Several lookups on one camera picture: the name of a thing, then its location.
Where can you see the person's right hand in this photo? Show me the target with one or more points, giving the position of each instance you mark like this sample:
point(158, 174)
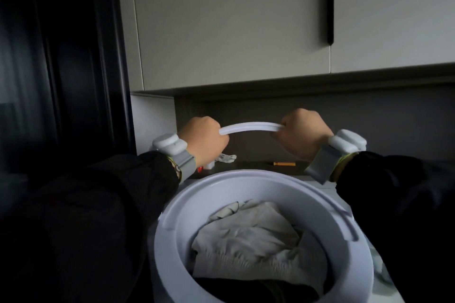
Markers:
point(302, 134)

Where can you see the person's left hand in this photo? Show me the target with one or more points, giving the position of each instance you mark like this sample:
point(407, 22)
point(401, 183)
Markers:
point(202, 141)

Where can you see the person's left forearm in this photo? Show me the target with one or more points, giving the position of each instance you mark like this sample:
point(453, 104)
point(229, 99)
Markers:
point(92, 228)

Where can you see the person's right forearm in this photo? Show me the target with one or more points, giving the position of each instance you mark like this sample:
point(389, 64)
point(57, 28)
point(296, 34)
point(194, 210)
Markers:
point(398, 221)

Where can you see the small red and white object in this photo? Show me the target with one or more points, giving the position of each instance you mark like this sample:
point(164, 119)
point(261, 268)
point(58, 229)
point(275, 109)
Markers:
point(206, 167)

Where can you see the crumpled white paper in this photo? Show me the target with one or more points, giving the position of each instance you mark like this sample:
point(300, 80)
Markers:
point(225, 158)

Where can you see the white left wrist tracker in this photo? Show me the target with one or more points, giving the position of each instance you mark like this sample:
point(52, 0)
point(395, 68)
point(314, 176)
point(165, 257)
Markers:
point(174, 152)

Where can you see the white wrist tracker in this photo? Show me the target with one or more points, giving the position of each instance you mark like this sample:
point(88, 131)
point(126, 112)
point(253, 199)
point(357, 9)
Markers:
point(336, 153)
point(174, 152)

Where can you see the orange pen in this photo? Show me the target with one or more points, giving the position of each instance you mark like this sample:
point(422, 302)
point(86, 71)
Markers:
point(284, 164)

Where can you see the white right wrist tracker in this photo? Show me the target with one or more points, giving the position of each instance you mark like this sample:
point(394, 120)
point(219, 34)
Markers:
point(336, 153)

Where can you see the white round plastic bucket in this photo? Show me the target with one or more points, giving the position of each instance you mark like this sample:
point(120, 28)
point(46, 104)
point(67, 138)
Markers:
point(256, 185)

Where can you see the white crumpled cloth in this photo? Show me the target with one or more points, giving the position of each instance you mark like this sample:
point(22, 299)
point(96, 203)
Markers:
point(256, 242)

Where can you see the dark glossy door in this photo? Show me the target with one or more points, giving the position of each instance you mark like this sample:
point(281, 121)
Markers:
point(64, 65)

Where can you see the white wall cabinet door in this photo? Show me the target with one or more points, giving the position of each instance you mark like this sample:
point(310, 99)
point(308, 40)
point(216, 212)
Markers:
point(231, 18)
point(391, 11)

